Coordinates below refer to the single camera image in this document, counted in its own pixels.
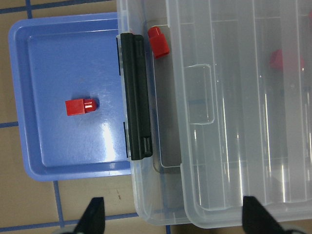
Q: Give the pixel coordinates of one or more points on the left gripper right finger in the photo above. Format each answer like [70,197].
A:
[257,220]

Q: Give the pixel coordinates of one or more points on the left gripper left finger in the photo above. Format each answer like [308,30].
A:
[93,219]

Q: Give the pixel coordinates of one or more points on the red block from tray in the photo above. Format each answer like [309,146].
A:
[80,106]

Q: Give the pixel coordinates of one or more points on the clear plastic box lid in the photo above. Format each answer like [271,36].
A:
[244,130]

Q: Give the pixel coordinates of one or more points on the clear plastic storage box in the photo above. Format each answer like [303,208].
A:
[156,180]

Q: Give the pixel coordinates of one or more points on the red block centre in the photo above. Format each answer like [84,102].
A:
[277,61]

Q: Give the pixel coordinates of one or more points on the blue plastic tray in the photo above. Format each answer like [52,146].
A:
[64,58]

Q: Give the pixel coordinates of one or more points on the red block near latch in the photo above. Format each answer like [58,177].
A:
[158,42]

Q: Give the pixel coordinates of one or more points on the black box latch handle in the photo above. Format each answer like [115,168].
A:
[132,66]

